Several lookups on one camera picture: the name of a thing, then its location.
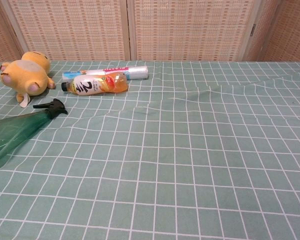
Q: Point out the plastic bag roll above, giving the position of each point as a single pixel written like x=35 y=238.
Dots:
x=137 y=72

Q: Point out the green spray bottle black trigger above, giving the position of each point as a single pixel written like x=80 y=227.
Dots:
x=15 y=127

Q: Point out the green checked tablecloth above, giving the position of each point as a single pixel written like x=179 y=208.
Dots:
x=190 y=162

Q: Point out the bamboo folding screen panel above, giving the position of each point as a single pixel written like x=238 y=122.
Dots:
x=0 y=37
x=290 y=32
x=70 y=30
x=190 y=30

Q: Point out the orange drink bottle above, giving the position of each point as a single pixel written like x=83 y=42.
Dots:
x=90 y=86

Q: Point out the yellow plush toy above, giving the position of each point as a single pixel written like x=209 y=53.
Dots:
x=25 y=72

